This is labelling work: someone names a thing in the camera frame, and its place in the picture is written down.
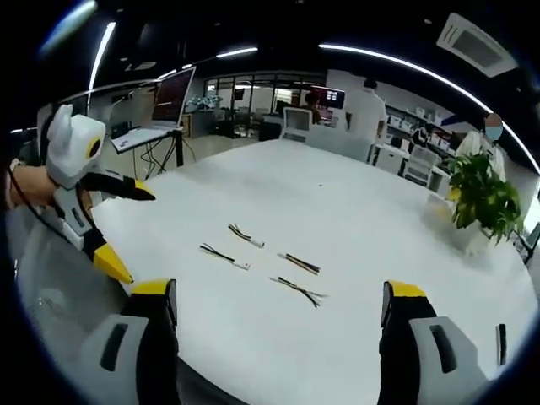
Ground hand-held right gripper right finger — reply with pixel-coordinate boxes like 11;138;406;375
378;279;499;405

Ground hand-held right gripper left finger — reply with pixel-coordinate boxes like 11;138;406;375
78;278;180;405

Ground JST connector with multicolour wires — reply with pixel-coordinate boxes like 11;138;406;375
228;223;267;249
269;276;329;308
199;242;251;270
277;251;321;275

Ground person's left hand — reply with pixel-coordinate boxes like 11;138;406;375
7;159;59;208

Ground small side table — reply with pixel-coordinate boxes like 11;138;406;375
111;126;197;174

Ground open laptop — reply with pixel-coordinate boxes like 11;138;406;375
110;66;197;153

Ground green potted plant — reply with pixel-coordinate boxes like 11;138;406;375
446;152;525;246

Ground white office chair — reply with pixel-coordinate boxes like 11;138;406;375
402;145;440;186
280;106;314;143

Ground ceiling air conditioner vent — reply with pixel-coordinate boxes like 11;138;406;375
436;12;519;78

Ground black cable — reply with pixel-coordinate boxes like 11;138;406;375
8;162;85;246

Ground wall monitor screen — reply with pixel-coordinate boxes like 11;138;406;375
321;87;347;109

